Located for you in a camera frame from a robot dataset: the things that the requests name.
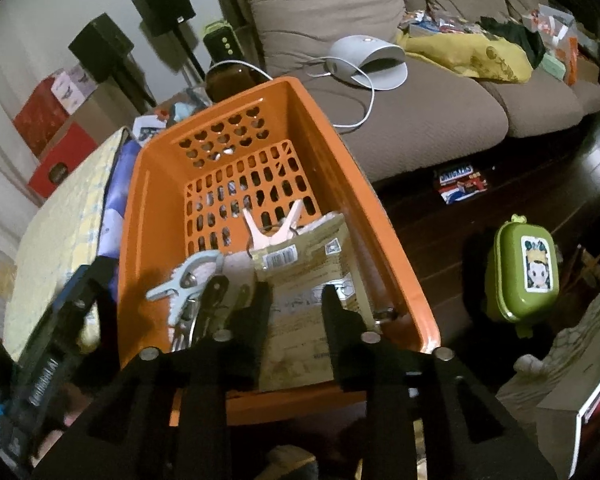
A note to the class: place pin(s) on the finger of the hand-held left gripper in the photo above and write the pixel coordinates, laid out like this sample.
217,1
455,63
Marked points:
92,300

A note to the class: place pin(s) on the red box with oval label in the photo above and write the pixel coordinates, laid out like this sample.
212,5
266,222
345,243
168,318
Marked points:
62,162

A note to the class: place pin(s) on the open cardboard box with clutter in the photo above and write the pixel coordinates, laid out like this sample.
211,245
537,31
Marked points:
165,115

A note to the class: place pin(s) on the dark candy bar box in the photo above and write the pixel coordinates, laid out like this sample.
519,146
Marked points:
460,182

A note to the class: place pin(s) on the yellow cloth bag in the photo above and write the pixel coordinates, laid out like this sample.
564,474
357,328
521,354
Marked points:
470,60

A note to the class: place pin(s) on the light blue plastic clip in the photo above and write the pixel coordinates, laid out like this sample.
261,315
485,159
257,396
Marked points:
185,280

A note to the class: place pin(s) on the black speaker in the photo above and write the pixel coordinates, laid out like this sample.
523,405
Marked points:
100,47
162,5

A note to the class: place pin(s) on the blue printed bag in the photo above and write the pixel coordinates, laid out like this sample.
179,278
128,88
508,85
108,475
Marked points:
120,195

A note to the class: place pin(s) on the white nail lamp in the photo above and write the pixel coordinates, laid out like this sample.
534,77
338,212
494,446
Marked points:
365,60

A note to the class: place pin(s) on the orange plastic basket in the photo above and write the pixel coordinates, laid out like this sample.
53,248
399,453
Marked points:
145,210

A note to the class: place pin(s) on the black cloth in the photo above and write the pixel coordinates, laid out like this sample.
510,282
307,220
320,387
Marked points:
515,37

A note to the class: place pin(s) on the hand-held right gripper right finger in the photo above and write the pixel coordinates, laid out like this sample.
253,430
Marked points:
337,325

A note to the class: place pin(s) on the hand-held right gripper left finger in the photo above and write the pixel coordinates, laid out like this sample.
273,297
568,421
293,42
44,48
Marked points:
255,320

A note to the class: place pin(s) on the yellow plaid tablecloth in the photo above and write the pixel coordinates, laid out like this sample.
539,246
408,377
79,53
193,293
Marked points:
55,240

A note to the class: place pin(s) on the pink plastic clip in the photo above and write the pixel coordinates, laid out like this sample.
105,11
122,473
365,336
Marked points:
275,240

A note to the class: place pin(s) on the mint green box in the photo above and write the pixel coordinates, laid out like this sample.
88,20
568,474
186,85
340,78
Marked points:
552,66

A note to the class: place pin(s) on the red patterned gift box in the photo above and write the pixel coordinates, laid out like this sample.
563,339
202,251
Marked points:
40,120

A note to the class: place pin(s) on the brown sofa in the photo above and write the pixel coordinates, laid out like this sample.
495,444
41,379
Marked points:
430,110

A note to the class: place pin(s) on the stone pattern paper bag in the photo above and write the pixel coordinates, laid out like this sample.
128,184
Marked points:
570,360

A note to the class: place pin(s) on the brown cardboard box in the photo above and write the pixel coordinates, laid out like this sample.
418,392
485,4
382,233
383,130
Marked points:
110,115

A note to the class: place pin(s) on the small white box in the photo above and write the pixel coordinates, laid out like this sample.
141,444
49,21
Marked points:
74,89

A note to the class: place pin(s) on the large brown cushion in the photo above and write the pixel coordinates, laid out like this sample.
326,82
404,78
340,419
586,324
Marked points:
320,10

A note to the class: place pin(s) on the orange white paper box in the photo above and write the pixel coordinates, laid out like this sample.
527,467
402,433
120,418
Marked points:
555,30

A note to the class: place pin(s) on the black speaker stand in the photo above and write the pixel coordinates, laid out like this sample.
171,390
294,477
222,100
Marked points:
132,85
190,57

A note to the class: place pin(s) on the pile of snack packets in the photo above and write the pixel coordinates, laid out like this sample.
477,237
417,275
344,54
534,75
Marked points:
435,22

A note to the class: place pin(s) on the green lunch box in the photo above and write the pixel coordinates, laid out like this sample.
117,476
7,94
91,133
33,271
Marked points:
505,290

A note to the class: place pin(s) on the green black portable device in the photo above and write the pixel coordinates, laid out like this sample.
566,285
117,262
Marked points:
222,42

